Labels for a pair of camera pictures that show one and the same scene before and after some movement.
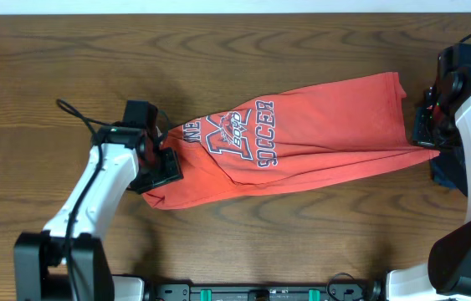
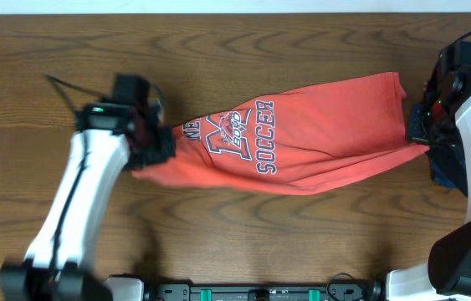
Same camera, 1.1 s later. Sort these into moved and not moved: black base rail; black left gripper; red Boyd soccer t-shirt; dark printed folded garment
Moved: red Boyd soccer t-shirt; black left gripper
Not moved: black base rail; dark printed folded garment
